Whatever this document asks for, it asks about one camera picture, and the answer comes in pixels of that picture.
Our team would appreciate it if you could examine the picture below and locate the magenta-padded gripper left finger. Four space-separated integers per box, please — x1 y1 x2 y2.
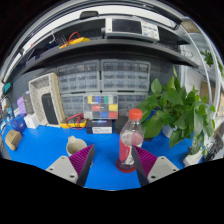
45 144 96 188

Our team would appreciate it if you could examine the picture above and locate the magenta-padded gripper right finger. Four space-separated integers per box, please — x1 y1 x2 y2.
131 144 180 188

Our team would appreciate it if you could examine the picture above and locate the clear red-capped drink bottle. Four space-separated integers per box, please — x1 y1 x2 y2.
118 108 145 171

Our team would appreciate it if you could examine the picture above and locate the grey ceramic mug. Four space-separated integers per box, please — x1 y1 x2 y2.
65 134 90 158

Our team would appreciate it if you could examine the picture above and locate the small white pot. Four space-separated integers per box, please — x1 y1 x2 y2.
182 149 205 168

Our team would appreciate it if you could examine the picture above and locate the yellow multimeter with red leads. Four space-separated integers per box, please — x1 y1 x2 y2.
59 113 88 130

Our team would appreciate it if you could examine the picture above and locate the black box with white label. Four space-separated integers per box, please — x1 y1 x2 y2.
85 119 114 135

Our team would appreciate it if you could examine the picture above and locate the brown cardboard box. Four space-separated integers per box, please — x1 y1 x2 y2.
4 129 23 152

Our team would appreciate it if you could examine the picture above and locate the black flat case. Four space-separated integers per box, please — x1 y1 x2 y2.
114 115 130 135

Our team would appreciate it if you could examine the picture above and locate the green potted plant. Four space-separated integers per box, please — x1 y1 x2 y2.
137 66 218 156

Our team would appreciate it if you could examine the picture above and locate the black oblong speaker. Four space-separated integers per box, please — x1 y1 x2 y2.
40 92 60 126

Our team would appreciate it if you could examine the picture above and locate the blue carton box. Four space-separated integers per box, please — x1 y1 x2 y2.
9 114 28 134

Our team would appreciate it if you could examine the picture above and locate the clear organizer with coloured parts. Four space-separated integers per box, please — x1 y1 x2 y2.
83 94 119 121

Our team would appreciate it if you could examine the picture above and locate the dark grey upright box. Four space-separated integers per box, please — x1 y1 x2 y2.
22 91 35 115

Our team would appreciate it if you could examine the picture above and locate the beige perforated tray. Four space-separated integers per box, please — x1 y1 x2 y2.
28 72 66 128

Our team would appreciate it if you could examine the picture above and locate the white metal shelf rack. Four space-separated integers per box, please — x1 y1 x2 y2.
179 19 224 114

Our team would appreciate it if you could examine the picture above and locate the dark grey shelf unit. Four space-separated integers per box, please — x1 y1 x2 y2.
0 9 199 76

